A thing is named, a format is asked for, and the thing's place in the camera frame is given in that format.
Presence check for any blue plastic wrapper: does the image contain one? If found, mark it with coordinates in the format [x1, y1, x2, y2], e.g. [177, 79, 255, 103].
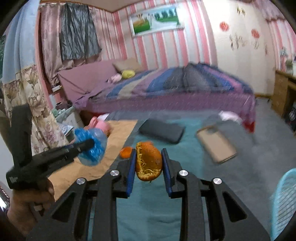
[74, 128, 107, 166]

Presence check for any orange peel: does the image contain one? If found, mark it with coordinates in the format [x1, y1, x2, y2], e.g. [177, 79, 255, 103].
[135, 142, 163, 182]

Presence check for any person's left hand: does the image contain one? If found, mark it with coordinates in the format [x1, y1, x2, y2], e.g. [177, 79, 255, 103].
[7, 179, 55, 236]

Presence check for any light blue plastic basket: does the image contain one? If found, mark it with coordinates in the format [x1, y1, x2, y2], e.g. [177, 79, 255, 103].
[271, 168, 295, 240]

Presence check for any striped towel cloth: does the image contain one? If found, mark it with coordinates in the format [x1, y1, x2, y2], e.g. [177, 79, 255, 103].
[117, 115, 268, 240]

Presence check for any pink piggy bank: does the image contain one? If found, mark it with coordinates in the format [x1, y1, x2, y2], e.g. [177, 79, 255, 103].
[84, 116, 112, 137]

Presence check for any floral curtain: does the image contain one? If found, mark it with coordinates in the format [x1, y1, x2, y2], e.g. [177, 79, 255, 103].
[1, 1, 68, 155]

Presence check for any black rectangular wallet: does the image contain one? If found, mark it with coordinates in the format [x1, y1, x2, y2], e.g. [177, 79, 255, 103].
[138, 119, 185, 144]

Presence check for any pink plush toy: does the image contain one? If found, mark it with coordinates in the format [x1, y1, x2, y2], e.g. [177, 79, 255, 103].
[107, 73, 122, 84]

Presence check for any wooden desk with drawers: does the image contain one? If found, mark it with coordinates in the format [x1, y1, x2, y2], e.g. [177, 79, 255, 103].
[271, 70, 295, 118]

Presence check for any purple bed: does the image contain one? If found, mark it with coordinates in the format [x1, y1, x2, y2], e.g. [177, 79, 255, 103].
[58, 61, 255, 132]

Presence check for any yellow-green plush toy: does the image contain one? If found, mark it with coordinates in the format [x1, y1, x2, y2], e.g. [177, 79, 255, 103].
[121, 70, 135, 79]

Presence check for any grey hanging cloth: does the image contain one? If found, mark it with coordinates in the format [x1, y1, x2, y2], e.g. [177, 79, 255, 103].
[59, 3, 102, 61]

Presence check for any tan pillow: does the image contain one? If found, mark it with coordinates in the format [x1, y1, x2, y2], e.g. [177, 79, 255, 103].
[112, 58, 144, 73]

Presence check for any striped blue purple blanket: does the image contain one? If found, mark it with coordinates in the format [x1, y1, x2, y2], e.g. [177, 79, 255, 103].
[98, 63, 253, 99]

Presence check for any white wardrobe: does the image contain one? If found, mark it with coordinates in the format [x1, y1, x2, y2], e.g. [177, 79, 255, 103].
[202, 1, 275, 95]

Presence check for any framed wedding photo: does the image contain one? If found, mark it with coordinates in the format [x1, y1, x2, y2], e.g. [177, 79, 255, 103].
[128, 4, 184, 38]

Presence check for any pink window valance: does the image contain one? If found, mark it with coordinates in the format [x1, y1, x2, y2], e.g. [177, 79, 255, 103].
[252, 0, 286, 22]

